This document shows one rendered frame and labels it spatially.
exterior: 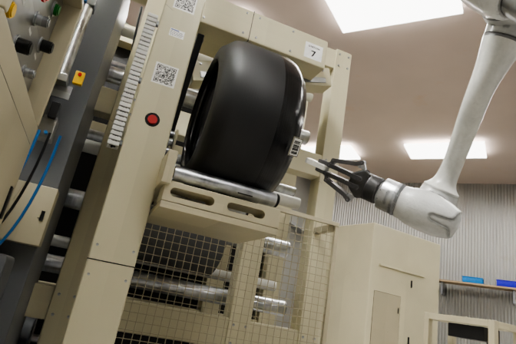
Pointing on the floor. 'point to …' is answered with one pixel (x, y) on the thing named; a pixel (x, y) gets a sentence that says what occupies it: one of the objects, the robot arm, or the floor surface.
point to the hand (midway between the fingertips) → (317, 163)
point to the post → (137, 168)
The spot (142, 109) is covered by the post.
